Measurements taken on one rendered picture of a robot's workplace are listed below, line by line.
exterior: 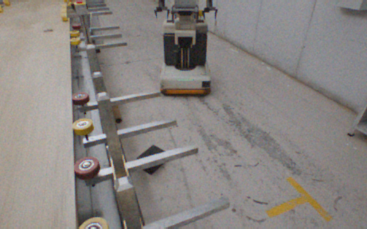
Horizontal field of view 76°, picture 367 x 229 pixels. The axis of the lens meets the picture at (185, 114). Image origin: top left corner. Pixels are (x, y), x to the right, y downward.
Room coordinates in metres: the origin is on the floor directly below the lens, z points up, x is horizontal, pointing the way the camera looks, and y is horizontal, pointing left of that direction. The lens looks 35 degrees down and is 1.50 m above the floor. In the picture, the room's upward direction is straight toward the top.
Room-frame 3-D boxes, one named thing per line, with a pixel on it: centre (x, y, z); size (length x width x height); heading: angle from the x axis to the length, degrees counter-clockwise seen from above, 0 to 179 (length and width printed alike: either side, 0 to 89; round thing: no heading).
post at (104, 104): (0.56, 0.23, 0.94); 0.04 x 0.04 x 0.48; 23
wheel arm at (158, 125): (0.86, 0.25, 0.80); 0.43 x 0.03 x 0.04; 113
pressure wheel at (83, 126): (0.78, 0.43, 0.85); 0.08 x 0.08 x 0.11
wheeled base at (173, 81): (2.85, 0.00, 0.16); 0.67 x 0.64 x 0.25; 0
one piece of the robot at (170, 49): (2.94, 0.00, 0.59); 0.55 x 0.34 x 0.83; 90
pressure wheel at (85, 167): (0.55, 0.34, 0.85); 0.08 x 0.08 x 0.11
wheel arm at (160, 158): (0.63, 0.15, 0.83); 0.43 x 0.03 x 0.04; 113
